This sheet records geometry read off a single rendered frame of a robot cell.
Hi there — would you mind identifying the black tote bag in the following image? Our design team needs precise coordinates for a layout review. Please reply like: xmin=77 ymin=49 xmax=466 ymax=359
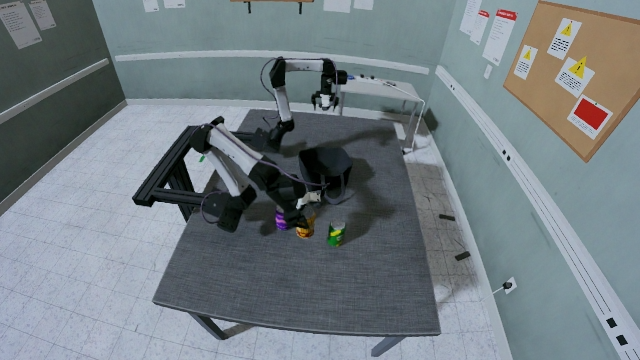
xmin=298 ymin=147 xmax=352 ymax=204

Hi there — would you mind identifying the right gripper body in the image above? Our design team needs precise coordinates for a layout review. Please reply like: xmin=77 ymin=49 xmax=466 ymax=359
xmin=277 ymin=192 xmax=321 ymax=226

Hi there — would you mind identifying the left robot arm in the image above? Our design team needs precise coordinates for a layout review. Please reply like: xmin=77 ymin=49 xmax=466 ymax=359
xmin=266 ymin=59 xmax=347 ymax=150

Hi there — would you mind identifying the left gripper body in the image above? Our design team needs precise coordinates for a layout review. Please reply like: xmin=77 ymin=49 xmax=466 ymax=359
xmin=311 ymin=85 xmax=339 ymax=107

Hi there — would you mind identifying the purple drink can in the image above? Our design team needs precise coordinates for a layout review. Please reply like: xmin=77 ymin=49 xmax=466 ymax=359
xmin=275 ymin=205 xmax=290 ymax=230

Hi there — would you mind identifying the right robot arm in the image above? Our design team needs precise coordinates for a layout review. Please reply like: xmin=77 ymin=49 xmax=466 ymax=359
xmin=189 ymin=116 xmax=306 ymax=231

